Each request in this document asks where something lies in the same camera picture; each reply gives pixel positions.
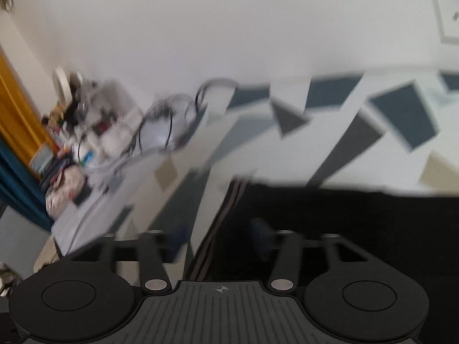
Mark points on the beige bag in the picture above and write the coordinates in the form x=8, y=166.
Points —
x=64, y=190

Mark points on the white cloth with geometric print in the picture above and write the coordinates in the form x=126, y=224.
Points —
x=322, y=143

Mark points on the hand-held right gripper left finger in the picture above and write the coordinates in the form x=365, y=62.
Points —
x=152, y=258

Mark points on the white wall socket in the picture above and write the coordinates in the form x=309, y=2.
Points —
x=446, y=14

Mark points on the black garment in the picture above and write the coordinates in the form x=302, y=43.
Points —
x=358, y=215

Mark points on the orange curtain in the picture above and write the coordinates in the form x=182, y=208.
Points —
x=18, y=114

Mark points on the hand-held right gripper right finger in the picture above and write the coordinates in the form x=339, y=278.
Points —
x=260, y=234

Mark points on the white jar with blue label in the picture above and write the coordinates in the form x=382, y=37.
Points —
x=86, y=154

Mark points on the teal curtain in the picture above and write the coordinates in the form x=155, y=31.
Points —
x=18, y=182

